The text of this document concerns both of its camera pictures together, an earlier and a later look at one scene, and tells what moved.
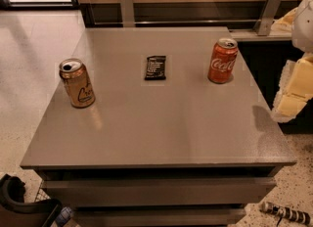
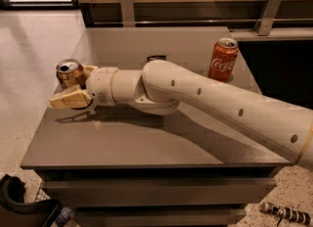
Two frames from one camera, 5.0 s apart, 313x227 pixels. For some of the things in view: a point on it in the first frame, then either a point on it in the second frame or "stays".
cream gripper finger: [283, 25] → [99, 83]
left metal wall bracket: [127, 8] stays
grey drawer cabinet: [158, 127] stays
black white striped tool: [302, 216] stays
